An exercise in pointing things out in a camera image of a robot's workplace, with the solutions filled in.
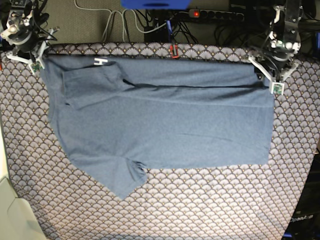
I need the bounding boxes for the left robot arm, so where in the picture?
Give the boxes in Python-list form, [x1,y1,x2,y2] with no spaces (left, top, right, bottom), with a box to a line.
[257,0,304,82]

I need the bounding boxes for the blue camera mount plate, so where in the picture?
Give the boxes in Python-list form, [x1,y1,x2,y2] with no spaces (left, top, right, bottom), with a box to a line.
[121,0,191,10]

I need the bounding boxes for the white power strip red switch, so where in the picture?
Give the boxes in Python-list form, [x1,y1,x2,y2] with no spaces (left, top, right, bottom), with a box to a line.
[188,9,245,22]

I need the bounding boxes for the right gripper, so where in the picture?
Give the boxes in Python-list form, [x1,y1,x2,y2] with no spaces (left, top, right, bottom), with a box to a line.
[1,28,50,59]

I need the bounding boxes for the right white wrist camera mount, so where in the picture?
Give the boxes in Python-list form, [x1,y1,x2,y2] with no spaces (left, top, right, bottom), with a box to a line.
[5,27,60,75]

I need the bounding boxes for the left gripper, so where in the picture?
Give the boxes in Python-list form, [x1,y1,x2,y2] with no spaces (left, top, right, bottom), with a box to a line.
[254,47,296,70]

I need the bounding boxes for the white cables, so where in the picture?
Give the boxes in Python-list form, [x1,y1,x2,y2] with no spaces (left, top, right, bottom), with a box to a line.
[74,0,168,43]

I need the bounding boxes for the red black table clamp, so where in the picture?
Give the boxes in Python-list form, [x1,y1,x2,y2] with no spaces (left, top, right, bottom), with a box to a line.
[169,44,179,59]

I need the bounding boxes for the black OpenArm base box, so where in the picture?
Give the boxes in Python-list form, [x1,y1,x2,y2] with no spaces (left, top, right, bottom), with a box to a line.
[282,153,320,240]

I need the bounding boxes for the fan patterned tablecloth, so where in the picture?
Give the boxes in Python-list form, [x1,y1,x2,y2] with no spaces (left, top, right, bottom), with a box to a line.
[0,57,320,240]

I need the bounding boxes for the blue T-shirt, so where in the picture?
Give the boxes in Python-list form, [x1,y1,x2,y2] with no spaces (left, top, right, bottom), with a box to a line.
[40,55,275,199]

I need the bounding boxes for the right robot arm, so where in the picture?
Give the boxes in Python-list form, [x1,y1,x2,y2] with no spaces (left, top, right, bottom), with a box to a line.
[0,0,53,60]

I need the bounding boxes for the grey white plastic bin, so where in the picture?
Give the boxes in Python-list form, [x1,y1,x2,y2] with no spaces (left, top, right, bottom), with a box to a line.
[0,177,46,240]

